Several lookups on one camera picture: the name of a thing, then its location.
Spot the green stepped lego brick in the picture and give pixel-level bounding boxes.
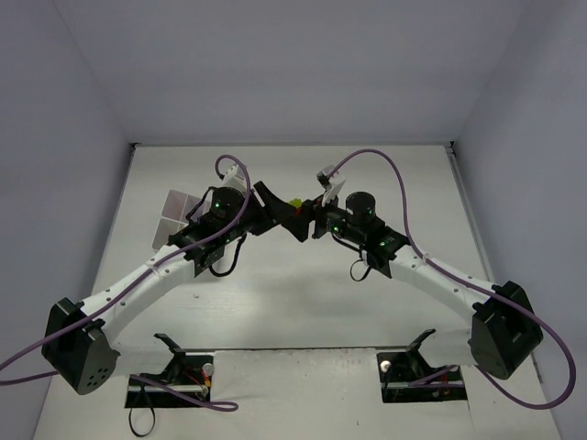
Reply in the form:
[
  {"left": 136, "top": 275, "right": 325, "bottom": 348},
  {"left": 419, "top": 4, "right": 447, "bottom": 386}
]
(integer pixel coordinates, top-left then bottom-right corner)
[{"left": 289, "top": 198, "right": 303, "bottom": 209}]

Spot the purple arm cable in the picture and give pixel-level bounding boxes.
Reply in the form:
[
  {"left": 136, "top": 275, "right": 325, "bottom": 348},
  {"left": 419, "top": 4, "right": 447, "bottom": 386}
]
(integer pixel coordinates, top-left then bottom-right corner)
[
  {"left": 329, "top": 148, "right": 578, "bottom": 409},
  {"left": 0, "top": 155, "right": 251, "bottom": 386}
]

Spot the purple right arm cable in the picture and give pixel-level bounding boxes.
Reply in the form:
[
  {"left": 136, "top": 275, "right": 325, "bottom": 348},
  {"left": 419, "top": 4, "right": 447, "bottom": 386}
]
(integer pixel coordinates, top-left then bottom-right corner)
[{"left": 329, "top": 148, "right": 578, "bottom": 409}]

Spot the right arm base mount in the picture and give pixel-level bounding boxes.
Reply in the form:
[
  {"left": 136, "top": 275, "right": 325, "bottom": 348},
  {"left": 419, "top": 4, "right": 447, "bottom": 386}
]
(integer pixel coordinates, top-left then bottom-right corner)
[{"left": 376, "top": 329, "right": 468, "bottom": 404}]

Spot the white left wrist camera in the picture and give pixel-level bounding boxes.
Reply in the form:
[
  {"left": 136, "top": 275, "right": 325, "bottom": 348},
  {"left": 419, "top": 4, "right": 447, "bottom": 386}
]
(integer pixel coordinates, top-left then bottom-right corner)
[{"left": 221, "top": 164, "right": 247, "bottom": 193}]

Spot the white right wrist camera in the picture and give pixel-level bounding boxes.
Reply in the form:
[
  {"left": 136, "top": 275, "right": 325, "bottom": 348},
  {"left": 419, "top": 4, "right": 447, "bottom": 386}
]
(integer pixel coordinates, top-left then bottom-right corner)
[{"left": 316, "top": 165, "right": 346, "bottom": 207}]

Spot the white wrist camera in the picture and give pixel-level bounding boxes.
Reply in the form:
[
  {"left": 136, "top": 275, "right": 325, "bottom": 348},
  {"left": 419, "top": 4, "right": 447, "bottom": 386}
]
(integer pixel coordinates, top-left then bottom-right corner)
[
  {"left": 221, "top": 164, "right": 247, "bottom": 193},
  {"left": 316, "top": 165, "right": 346, "bottom": 207}
]

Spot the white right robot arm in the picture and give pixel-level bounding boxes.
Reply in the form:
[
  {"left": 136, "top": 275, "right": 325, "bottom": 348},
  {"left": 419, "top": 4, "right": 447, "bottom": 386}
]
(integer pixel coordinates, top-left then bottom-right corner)
[{"left": 296, "top": 192, "right": 543, "bottom": 380}]

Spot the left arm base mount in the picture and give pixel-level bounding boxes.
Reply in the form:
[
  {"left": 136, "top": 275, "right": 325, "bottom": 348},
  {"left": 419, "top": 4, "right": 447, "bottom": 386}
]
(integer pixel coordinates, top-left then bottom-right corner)
[{"left": 124, "top": 333, "right": 239, "bottom": 436}]

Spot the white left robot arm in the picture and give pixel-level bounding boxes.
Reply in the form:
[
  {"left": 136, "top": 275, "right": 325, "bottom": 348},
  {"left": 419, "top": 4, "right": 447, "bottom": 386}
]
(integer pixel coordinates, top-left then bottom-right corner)
[{"left": 41, "top": 179, "right": 315, "bottom": 395}]

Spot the white divided sorting container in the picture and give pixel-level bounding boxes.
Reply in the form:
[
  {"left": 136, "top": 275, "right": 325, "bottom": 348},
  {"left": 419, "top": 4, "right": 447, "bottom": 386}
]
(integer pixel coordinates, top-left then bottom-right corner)
[{"left": 151, "top": 190, "right": 201, "bottom": 251}]

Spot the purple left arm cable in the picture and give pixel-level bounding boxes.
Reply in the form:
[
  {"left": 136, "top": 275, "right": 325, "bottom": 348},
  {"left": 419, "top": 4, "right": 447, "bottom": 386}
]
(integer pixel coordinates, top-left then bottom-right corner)
[{"left": 0, "top": 155, "right": 251, "bottom": 386}]

